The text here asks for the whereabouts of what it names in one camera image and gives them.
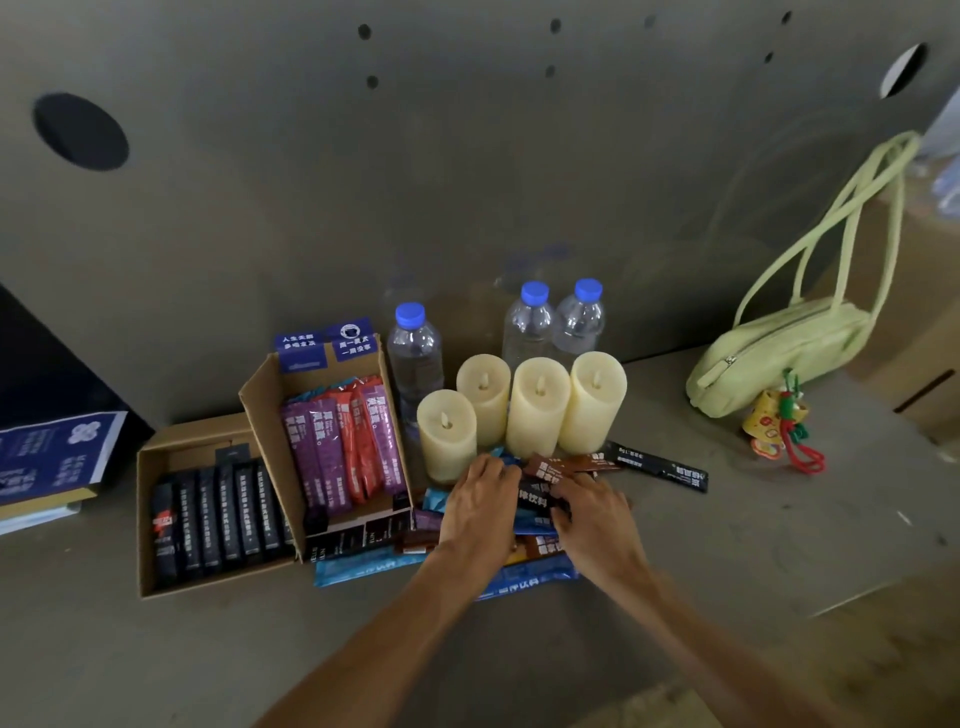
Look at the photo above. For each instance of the clear water bottle blue cap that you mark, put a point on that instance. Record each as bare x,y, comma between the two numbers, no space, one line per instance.
581,322
527,326
415,360

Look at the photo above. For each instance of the low cardboard box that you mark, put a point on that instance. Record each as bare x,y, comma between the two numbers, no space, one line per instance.
187,442

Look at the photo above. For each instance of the person's right forearm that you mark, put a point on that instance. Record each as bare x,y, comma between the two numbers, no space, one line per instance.
705,652

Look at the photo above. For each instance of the person's right hand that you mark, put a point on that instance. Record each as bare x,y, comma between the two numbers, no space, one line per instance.
604,536

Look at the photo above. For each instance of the row of black sachets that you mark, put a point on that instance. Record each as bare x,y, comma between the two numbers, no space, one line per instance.
217,521

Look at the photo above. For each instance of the black white-print drink sachet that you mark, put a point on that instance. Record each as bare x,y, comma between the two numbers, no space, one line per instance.
534,496

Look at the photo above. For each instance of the person's left forearm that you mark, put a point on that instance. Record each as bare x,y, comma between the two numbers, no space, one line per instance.
390,645

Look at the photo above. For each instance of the person's left fingers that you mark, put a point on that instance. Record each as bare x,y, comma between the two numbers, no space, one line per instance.
491,471

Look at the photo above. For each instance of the pile of mixed drink sachets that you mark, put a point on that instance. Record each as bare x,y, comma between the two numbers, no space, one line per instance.
360,566

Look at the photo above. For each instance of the blue printed flat box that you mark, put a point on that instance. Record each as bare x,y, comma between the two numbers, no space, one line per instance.
52,454

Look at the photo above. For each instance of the yellow red bag charm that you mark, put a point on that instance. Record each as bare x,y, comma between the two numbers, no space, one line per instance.
772,424

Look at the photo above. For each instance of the large brown cardboard carton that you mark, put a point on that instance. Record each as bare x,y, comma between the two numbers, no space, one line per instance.
919,322

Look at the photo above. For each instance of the light green handbag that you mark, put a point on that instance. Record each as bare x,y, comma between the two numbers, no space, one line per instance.
780,352

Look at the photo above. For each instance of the long black sachet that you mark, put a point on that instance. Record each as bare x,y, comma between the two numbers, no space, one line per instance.
656,465

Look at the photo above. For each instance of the person's right fingers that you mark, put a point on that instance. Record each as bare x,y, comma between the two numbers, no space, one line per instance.
574,495

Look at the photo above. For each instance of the cream flameless pillar candle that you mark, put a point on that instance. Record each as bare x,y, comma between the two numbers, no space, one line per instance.
486,397
446,442
537,412
592,405

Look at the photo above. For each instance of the cardboard box with blue flaps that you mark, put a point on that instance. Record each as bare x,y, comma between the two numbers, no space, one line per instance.
262,405

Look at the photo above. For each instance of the clear plastic bag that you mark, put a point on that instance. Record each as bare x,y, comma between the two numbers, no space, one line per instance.
946,157

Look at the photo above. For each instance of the person's left hand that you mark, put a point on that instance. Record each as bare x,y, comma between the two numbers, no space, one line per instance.
476,517

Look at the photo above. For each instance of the bundle of purple red sachets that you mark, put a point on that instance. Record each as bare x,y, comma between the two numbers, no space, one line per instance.
330,450

